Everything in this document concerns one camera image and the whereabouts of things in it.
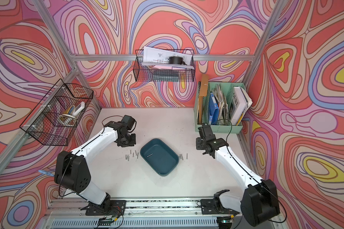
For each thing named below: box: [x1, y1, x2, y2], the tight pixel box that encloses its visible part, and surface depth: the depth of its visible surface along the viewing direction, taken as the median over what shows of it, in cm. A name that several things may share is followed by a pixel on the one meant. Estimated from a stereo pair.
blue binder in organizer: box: [208, 92, 220, 125], surface depth 97 cm
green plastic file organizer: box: [194, 81, 247, 134], surface depth 98 cm
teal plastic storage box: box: [139, 138, 180, 177], surface depth 93 cm
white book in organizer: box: [229, 86, 253, 126], surface depth 93 cm
